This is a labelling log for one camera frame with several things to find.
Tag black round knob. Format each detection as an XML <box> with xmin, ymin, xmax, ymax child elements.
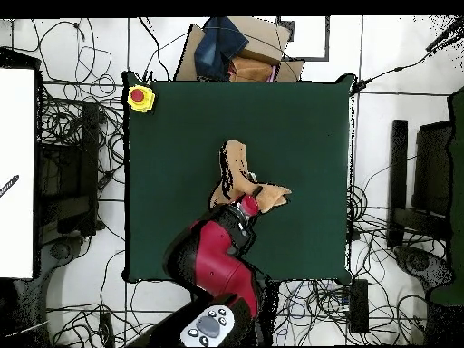
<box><xmin>50</xmin><ymin>241</ymin><xmax>72</xmax><ymax>260</ymax></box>
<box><xmin>407</xmin><ymin>253</ymin><xmax>430</xmax><ymax>273</ymax></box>

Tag dark green fabric panel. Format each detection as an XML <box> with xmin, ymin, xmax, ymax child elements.
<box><xmin>447</xmin><ymin>85</ymin><xmax>464</xmax><ymax>305</ymax></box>

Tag brown cardboard box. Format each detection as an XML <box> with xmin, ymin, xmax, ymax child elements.
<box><xmin>173</xmin><ymin>15</ymin><xmax>305</xmax><ymax>82</ymax></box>

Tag black flat bar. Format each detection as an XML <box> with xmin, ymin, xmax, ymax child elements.
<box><xmin>386</xmin><ymin>119</ymin><xmax>410</xmax><ymax>248</ymax></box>

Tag black power box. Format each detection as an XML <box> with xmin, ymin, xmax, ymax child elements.
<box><xmin>348</xmin><ymin>278</ymin><xmax>370</xmax><ymax>334</ymax></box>

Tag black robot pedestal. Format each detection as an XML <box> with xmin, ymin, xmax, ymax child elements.
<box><xmin>258</xmin><ymin>281</ymin><xmax>281</xmax><ymax>347</ymax></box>

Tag black panel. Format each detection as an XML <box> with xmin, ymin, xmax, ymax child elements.
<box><xmin>411</xmin><ymin>120</ymin><xmax>454</xmax><ymax>217</ymax></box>

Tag black power strip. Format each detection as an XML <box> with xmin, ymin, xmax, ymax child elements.
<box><xmin>98</xmin><ymin>311</ymin><xmax>116</xmax><ymax>348</ymax></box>

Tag striped black rod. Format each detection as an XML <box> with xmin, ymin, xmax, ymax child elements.
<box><xmin>0</xmin><ymin>174</ymin><xmax>20</xmax><ymax>198</ymax></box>

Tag blue jeans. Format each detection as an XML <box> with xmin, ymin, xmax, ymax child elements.
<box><xmin>193</xmin><ymin>15</ymin><xmax>250</xmax><ymax>82</ymax></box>

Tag black cable with connector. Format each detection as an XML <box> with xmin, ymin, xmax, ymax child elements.
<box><xmin>349</xmin><ymin>32</ymin><xmax>464</xmax><ymax>96</ymax></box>

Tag tan terry towel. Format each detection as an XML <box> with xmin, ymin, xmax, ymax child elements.
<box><xmin>208</xmin><ymin>140</ymin><xmax>293</xmax><ymax>215</ymax></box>

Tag black cable tangle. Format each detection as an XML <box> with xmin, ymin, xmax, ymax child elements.
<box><xmin>271</xmin><ymin>182</ymin><xmax>449</xmax><ymax>347</ymax></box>
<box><xmin>32</xmin><ymin>17</ymin><xmax>126</xmax><ymax>204</ymax></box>
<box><xmin>46</xmin><ymin>249</ymin><xmax>171</xmax><ymax>348</ymax></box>

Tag dark grey stand base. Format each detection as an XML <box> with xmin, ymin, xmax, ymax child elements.
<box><xmin>34</xmin><ymin>233</ymin><xmax>92</xmax><ymax>347</ymax></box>
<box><xmin>393</xmin><ymin>245</ymin><xmax>456</xmax><ymax>295</ymax></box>

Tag white panel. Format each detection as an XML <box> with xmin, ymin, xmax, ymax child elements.
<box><xmin>0</xmin><ymin>67</ymin><xmax>36</xmax><ymax>280</ymax></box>

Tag dark green table cloth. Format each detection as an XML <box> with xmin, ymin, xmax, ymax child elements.
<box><xmin>122</xmin><ymin>70</ymin><xmax>358</xmax><ymax>284</ymax></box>

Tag black equipment rack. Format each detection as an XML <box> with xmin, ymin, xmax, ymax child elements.
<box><xmin>35</xmin><ymin>101</ymin><xmax>106</xmax><ymax>247</ymax></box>

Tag brown folded cloth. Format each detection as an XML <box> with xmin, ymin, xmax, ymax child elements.
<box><xmin>228</xmin><ymin>56</ymin><xmax>275</xmax><ymax>82</ymax></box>

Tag yellow emergency stop button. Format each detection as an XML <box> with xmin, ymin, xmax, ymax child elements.
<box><xmin>126</xmin><ymin>83</ymin><xmax>157</xmax><ymax>114</ymax></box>

